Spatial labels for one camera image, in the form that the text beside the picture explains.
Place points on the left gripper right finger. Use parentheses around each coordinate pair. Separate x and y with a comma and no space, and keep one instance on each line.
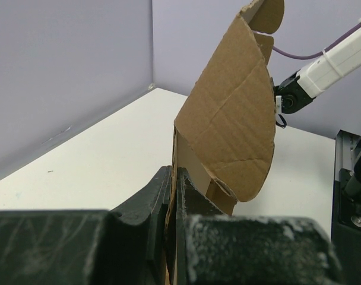
(214,248)

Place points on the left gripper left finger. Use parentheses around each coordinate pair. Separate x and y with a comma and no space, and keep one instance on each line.
(124,245)

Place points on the brown cardboard box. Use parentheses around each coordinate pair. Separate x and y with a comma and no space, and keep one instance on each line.
(223,140)

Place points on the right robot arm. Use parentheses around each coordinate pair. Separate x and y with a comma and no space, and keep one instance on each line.
(328,66)

